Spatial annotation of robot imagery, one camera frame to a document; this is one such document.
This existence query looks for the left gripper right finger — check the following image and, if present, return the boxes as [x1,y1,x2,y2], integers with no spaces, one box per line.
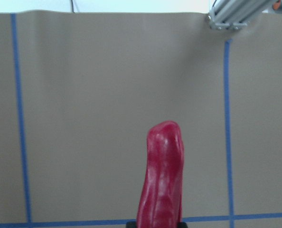
[178,222,188,228]

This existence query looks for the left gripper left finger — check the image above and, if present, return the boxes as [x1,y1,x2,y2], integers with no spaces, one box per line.
[126,221,137,228]

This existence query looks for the red chili pepper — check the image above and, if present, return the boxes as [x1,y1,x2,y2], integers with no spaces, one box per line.
[136,121,184,228]

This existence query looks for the aluminium frame post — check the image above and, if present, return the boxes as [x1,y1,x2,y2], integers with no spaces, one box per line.
[207,0,277,30]

